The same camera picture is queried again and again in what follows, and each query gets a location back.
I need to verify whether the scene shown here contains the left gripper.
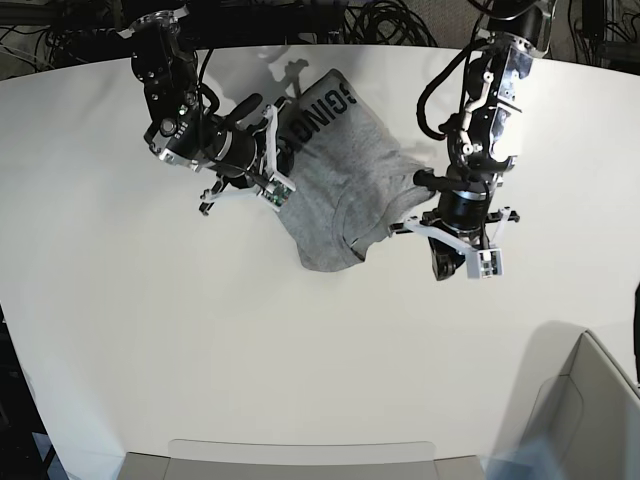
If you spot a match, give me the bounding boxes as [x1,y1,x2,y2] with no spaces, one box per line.
[389,184,521,281]

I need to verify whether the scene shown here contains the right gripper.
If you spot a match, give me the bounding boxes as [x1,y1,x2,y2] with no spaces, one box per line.
[199,94,295,215]

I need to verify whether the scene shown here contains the grey T-shirt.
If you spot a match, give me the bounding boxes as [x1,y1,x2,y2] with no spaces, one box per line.
[278,69,434,273]

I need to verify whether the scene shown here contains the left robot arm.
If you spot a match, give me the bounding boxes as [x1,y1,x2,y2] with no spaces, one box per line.
[391,1,556,281]

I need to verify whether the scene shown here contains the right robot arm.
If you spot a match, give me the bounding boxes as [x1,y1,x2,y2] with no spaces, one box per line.
[120,6,296,215]

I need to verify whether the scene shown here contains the black cloth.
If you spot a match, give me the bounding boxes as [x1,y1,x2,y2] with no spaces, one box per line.
[633,284,640,385]

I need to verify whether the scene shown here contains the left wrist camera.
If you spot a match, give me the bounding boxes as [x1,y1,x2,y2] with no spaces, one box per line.
[465,248,504,279]

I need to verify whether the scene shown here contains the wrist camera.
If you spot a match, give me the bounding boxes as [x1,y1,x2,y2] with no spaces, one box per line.
[465,248,504,279]
[257,180,296,212]

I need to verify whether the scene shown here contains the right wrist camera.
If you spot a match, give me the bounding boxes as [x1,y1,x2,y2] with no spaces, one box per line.
[257,180,296,212]

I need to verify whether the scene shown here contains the black cable bundle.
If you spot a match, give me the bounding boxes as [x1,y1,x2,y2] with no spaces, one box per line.
[344,0,436,49]

